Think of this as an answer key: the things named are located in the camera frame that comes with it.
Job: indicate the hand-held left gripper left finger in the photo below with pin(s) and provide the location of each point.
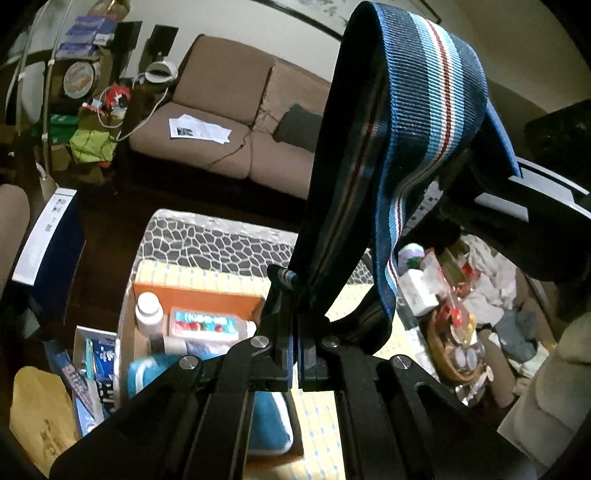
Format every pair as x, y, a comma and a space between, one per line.
279, 364

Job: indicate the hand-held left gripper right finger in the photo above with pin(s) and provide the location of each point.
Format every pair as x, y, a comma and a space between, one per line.
307, 364

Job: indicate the blue wet wipes pack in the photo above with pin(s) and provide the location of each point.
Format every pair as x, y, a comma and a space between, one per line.
270, 424

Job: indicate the clear bottle with blue label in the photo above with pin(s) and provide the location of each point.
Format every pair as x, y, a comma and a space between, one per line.
207, 325

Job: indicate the orange cardboard box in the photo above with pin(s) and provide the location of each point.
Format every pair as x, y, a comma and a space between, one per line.
198, 295

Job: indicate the white pill bottle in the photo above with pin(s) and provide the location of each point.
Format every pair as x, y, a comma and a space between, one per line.
148, 314

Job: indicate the pile of light laundry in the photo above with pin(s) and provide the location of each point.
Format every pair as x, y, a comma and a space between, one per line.
494, 277

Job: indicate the white plastic box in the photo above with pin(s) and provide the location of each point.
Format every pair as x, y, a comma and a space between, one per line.
418, 293

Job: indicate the wicker basket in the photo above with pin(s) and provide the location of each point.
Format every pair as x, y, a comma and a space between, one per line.
443, 355

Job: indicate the green purple soft toy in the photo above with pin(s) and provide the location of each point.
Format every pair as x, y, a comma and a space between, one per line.
411, 256

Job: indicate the open carton of blue packets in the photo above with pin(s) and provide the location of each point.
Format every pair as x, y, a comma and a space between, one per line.
99, 360

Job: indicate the beige armchair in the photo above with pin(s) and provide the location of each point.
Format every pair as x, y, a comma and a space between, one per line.
554, 397

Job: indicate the dark grey cushion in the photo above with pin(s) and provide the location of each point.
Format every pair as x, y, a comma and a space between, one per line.
298, 127

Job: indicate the yellow paper envelope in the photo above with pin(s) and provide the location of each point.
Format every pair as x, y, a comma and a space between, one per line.
37, 415

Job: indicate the white printed paper sheet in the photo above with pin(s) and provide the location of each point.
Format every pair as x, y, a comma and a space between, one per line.
198, 129

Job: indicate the blue and white carton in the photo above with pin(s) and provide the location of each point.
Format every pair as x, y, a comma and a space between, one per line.
41, 240

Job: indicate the brown fabric sofa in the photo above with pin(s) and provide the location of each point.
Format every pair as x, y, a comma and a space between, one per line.
217, 83

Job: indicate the green mesh bag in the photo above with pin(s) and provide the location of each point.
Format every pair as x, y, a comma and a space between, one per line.
90, 145

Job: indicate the brown armchair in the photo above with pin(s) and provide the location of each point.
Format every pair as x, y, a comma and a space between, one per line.
11, 230

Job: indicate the red white toy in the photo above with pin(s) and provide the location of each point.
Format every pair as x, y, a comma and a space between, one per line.
117, 94

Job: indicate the white round fan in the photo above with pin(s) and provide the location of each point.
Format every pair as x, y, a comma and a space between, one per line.
161, 71

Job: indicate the black speaker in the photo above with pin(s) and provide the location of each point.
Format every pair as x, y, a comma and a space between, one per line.
164, 41
127, 39

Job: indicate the round decorated tin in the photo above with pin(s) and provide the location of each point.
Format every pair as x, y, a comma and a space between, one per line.
78, 78

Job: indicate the cluttered storage shelf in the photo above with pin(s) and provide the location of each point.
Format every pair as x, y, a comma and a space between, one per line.
111, 55

